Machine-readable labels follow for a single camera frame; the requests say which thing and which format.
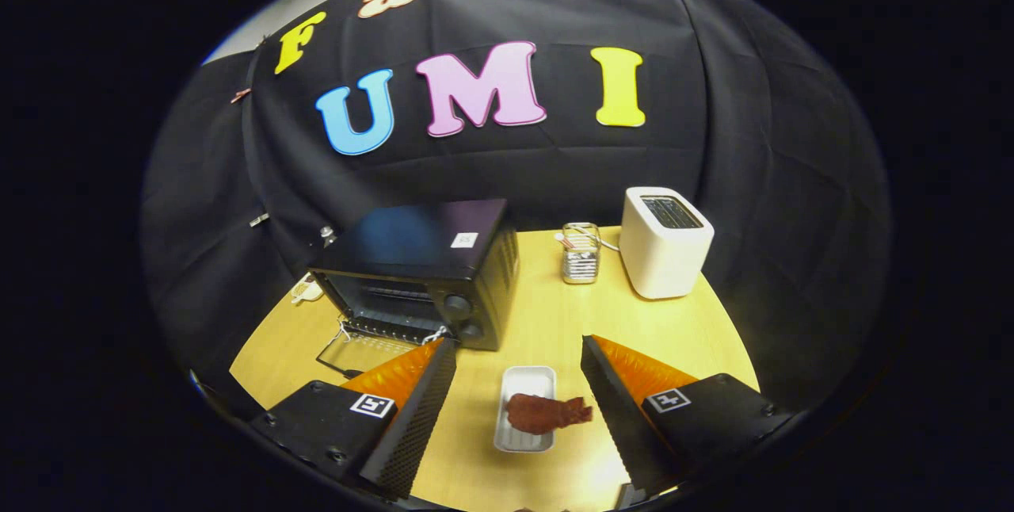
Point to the white slot toaster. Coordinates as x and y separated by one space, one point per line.
661 258

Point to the black toaster oven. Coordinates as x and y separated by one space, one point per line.
420 238

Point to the black backdrop cloth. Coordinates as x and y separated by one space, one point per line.
554 163

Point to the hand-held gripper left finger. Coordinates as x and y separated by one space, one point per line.
416 425

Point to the clear glass jar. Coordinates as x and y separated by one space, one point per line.
581 258

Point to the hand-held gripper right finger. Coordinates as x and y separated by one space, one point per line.
622 417

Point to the white divided snack plate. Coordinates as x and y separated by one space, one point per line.
305 290

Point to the white ribbed tray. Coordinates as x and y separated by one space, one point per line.
527 381

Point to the pink cloth clip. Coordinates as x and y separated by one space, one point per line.
240 94

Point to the silver cloth clip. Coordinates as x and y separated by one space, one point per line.
259 219

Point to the reddish brown meat piece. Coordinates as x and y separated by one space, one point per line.
543 413

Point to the small clear bottle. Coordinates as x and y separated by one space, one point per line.
327 236

